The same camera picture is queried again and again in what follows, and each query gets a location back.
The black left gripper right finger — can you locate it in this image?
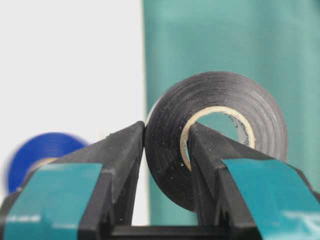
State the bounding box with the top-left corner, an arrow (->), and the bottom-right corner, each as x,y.
188,123 -> 320,240

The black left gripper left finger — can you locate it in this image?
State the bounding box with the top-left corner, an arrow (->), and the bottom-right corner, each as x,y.
0,121 -> 145,240

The blue tape roll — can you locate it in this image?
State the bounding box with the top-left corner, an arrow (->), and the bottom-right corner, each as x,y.
6,132 -> 88,194

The black tape roll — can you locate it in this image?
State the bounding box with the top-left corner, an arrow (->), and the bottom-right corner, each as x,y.
144,71 -> 288,211

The white plastic tray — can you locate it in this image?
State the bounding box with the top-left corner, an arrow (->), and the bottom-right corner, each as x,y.
0,0 -> 153,227

